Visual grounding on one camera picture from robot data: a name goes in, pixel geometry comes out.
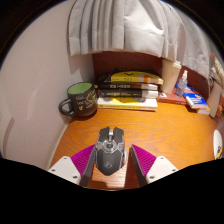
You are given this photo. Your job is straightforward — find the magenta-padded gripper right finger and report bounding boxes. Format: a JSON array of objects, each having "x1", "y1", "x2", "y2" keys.
[{"x1": 129, "y1": 143, "x2": 179, "y2": 188}]

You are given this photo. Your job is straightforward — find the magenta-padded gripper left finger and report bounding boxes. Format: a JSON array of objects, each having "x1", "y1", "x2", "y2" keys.
[{"x1": 47, "y1": 143, "x2": 97, "y2": 188}]

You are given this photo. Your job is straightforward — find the grey black computer mouse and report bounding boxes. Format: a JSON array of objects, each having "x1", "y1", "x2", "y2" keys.
[{"x1": 94, "y1": 125, "x2": 128, "y2": 177}]

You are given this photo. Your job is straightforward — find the white mouse pad, yellow wrist rest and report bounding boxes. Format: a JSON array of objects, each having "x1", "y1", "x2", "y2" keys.
[{"x1": 212, "y1": 129, "x2": 224, "y2": 160}]

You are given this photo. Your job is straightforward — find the dark mug, green inside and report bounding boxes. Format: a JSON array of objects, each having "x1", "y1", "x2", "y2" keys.
[{"x1": 58, "y1": 81, "x2": 99, "y2": 118}]

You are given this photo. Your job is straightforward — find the red book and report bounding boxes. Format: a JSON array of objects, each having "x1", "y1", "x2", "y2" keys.
[{"x1": 157, "y1": 91, "x2": 188, "y2": 106}]

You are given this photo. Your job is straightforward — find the orange yellow book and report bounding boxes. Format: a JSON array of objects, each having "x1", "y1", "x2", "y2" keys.
[{"x1": 196, "y1": 106, "x2": 212, "y2": 116}]

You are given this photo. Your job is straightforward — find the yellow and white book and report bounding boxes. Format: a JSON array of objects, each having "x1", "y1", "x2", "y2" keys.
[{"x1": 96, "y1": 96, "x2": 159, "y2": 112}]

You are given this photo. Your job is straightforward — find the blue book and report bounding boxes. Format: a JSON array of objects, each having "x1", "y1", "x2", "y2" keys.
[{"x1": 182, "y1": 84, "x2": 211, "y2": 110}]

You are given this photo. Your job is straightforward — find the clear pump bottle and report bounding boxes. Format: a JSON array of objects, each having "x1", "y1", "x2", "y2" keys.
[{"x1": 175, "y1": 69, "x2": 189, "y2": 99}]

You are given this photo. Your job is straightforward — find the white ceramic vase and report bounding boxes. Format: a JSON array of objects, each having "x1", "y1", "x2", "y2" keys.
[{"x1": 208, "y1": 81, "x2": 224, "y2": 118}]

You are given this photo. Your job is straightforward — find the yellow and black book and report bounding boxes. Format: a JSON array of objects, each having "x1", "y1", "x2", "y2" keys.
[{"x1": 97, "y1": 68, "x2": 165, "y2": 86}]

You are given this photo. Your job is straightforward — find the white pleated curtain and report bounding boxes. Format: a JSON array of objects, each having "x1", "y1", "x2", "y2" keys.
[{"x1": 67, "y1": 0, "x2": 214, "y2": 79}]

